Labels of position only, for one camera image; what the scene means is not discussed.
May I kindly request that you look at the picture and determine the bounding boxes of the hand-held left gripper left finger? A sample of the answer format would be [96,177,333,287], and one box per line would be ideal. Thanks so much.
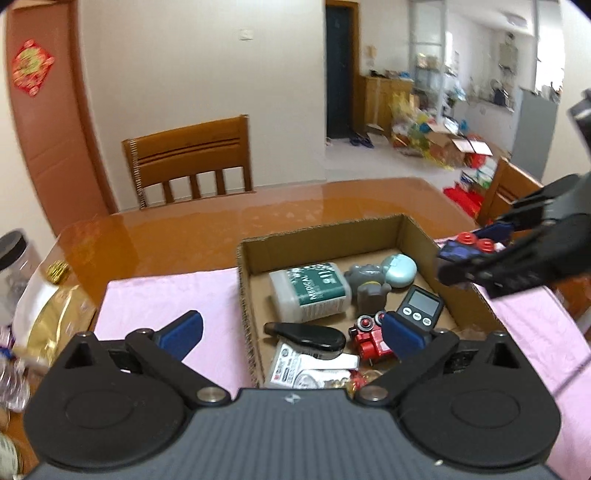
[48,310,232,409]

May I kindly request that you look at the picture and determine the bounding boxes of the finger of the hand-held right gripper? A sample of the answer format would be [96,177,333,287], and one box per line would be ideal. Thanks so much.
[436,218,564,300]
[478,181,564,243]

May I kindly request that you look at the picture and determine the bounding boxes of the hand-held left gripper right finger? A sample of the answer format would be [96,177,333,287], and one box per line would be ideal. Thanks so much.
[353,311,539,409]

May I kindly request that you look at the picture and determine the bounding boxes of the black digital timer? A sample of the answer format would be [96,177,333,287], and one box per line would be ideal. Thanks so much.
[396,285,445,328]

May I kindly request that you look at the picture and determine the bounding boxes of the dark blue toy car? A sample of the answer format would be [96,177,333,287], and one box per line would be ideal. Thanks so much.
[438,232,509,265]

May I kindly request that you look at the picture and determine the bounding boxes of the teal egg-shaped case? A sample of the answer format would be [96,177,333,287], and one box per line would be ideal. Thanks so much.
[381,254,417,289]

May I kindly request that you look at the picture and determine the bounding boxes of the clear card case with label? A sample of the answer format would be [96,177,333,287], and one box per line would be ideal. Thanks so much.
[268,342,361,388]

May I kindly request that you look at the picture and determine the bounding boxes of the cardboard box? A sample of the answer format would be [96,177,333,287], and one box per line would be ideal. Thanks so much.
[425,122,495,167]
[236,213,509,388]

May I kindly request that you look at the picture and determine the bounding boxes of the red bags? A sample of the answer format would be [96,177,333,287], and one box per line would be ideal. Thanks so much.
[443,185,485,217]

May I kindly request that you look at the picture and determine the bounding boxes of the wooden chair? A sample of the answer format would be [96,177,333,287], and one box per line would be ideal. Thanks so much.
[475,157,546,227]
[121,114,254,210]

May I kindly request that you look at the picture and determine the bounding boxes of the pink tablecloth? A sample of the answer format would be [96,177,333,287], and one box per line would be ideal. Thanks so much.
[95,233,591,480]

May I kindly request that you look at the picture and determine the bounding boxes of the grey elephant toy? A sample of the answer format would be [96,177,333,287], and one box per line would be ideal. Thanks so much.
[344,262,393,309]

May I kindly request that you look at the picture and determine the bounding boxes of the gold foil trinket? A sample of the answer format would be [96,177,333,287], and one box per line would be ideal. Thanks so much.
[323,367,384,398]

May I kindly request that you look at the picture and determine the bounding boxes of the black oval case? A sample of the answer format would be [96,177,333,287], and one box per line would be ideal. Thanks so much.
[263,322,347,354]

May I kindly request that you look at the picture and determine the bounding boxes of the open cardboard box on floor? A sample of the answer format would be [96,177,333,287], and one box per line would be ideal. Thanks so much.
[425,122,495,167]

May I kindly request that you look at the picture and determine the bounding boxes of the grey cabinet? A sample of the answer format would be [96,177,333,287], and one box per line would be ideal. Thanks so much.
[510,88,573,178]

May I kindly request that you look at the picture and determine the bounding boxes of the white green plastic bottle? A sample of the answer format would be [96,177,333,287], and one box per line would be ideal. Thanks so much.
[269,262,352,323]

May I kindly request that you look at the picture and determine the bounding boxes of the gold foil packet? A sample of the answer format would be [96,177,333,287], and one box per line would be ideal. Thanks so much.
[11,261,98,365]

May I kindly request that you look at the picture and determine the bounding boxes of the pile of yellow bags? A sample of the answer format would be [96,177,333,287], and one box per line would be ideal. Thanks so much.
[390,92,444,158]

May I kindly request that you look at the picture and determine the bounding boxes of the wooden cabinet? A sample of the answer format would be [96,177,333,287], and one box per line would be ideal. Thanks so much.
[362,76,414,132]

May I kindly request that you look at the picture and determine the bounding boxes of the clear jar with black lid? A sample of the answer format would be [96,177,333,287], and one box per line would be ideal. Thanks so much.
[0,231,42,324]

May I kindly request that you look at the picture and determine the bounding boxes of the clear water bottle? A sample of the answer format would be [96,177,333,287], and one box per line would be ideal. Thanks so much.
[0,325,31,411]

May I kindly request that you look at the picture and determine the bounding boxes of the dark doorway door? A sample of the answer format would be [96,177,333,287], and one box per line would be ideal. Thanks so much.
[324,0,361,139]

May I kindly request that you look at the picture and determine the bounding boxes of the brown wooden door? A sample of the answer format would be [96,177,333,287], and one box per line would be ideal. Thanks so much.
[4,0,118,236]

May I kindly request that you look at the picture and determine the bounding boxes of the red diamond door decoration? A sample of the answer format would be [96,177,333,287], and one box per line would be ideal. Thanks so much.
[11,39,56,97]

